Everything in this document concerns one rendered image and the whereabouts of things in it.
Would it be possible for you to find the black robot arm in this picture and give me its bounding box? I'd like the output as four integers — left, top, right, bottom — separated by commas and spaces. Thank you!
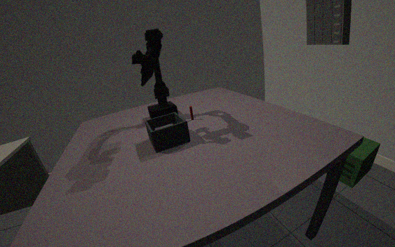
132, 29, 170, 108

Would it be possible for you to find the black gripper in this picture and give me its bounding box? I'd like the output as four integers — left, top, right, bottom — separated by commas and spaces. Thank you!
141, 50, 159, 86

